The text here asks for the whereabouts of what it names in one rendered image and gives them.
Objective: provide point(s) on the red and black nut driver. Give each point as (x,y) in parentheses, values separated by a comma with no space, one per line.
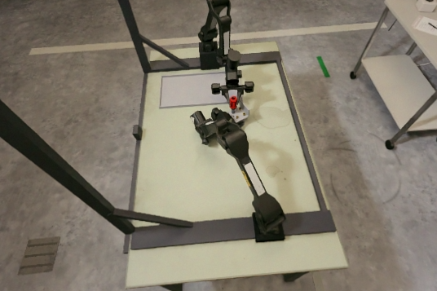
(233,103)

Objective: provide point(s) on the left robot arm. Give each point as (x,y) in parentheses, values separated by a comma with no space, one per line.
(208,31)

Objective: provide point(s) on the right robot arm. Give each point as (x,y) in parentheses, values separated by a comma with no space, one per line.
(235,143)

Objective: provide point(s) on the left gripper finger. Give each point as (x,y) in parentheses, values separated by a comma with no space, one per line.
(240,91)
(226,95)

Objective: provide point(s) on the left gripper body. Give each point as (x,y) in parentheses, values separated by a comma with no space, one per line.
(216,88)

